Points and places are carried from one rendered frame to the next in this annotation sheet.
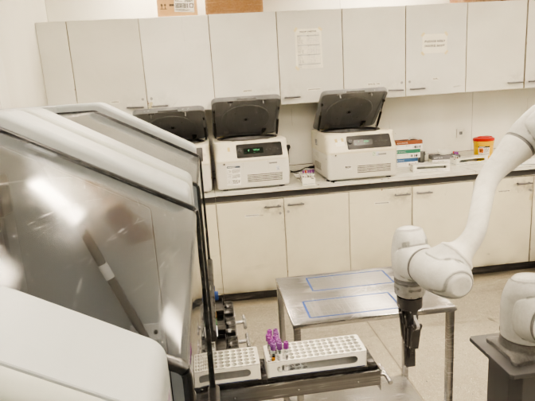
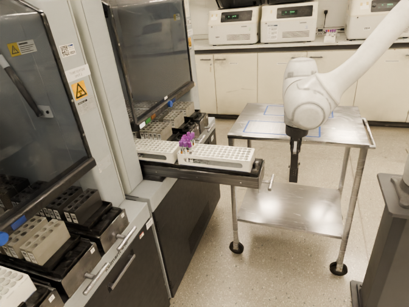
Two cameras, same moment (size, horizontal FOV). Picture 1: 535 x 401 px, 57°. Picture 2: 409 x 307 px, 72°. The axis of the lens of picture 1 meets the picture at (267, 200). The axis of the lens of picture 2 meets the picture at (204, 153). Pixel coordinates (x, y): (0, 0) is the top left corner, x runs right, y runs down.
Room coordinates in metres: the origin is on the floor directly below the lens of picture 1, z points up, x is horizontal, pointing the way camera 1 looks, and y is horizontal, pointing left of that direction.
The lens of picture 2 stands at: (0.46, -0.54, 1.40)
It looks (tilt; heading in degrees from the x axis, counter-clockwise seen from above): 29 degrees down; 29
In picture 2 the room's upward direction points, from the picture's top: 6 degrees counter-clockwise
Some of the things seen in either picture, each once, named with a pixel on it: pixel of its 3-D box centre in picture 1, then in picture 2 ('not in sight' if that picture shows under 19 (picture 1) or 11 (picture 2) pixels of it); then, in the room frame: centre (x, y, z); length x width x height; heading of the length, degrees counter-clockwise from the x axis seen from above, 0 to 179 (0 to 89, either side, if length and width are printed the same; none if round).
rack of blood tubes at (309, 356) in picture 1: (314, 356); (215, 158); (1.33, -0.11, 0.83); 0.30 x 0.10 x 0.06; 96
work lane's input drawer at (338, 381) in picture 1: (270, 379); (186, 165); (1.32, 0.03, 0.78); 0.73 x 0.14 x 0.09; 96
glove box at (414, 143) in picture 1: (407, 142); not in sight; (4.23, -1.24, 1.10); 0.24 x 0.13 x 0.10; 95
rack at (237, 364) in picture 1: (208, 370); (147, 150); (1.30, 0.20, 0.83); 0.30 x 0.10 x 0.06; 96
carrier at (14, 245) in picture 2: not in sight; (31, 238); (0.74, 0.20, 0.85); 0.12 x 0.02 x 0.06; 6
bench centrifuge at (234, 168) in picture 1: (247, 139); (290, 4); (3.93, 0.13, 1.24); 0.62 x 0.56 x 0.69; 7
